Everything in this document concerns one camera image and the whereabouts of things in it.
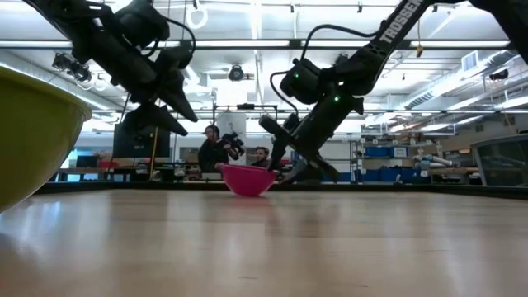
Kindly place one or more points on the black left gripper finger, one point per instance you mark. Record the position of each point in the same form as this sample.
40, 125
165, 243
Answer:
152, 119
177, 99

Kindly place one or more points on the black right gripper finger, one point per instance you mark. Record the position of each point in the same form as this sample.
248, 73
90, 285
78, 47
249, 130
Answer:
277, 154
298, 171

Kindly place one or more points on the small pink bowl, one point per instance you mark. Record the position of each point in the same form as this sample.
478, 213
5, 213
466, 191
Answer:
248, 180

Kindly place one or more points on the large teal and yellow bowl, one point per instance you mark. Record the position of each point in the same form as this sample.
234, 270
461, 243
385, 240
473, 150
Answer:
33, 136

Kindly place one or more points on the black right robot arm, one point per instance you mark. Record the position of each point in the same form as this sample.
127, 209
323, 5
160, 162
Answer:
412, 24

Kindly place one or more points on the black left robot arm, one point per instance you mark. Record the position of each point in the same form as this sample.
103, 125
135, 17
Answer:
62, 16

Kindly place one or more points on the person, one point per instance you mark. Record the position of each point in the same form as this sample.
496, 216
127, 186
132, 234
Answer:
261, 156
210, 154

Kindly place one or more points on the dark background monitor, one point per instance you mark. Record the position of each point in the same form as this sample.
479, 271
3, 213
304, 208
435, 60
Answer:
140, 144

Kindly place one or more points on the blue storage bin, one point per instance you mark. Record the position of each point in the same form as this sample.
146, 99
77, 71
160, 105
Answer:
387, 175
385, 152

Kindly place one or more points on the grey transparent container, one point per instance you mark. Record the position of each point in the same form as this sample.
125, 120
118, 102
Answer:
501, 161

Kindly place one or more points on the black handheld camera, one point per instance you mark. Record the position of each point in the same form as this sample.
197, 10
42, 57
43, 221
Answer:
234, 142

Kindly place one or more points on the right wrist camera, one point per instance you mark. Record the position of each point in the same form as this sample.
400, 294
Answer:
303, 80

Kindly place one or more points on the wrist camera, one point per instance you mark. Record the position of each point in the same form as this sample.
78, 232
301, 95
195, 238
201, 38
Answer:
142, 22
303, 80

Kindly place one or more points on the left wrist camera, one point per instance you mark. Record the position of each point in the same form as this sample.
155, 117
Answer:
142, 22

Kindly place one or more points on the black overhead camera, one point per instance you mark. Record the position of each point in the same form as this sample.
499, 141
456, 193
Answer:
236, 73

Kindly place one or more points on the black aluminium table frame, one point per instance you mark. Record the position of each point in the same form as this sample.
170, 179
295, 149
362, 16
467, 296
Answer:
123, 187

